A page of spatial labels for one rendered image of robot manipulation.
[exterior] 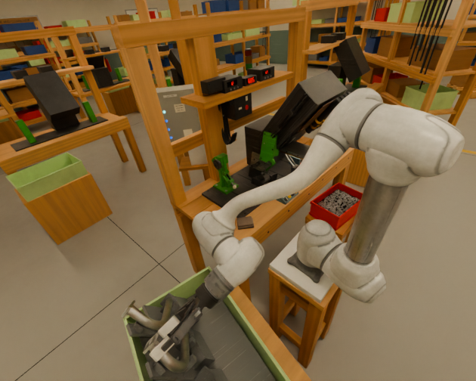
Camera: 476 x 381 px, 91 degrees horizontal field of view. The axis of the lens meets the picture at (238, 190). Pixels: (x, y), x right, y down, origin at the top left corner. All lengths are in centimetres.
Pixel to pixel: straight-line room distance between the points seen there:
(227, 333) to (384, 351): 131
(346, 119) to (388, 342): 180
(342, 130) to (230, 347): 93
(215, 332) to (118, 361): 121
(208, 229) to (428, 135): 63
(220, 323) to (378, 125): 98
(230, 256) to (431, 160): 56
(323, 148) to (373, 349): 171
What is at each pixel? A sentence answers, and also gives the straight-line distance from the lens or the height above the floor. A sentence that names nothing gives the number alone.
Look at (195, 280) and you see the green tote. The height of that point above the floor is 93.
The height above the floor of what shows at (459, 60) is 130.
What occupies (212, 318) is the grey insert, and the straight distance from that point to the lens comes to 121.
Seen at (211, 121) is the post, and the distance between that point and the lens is 168.
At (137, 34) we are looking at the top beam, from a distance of 140.
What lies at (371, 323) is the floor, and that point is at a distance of 225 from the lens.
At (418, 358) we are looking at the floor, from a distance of 227.
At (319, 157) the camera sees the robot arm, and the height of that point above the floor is 158.
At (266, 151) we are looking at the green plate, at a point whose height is 114.
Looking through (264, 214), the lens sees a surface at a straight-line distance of 151.
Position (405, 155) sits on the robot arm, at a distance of 66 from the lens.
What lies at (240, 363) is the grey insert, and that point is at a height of 85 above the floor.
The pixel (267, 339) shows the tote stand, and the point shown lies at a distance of 122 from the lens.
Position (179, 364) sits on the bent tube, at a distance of 90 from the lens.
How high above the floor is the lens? 193
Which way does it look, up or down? 37 degrees down
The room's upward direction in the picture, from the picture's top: 6 degrees counter-clockwise
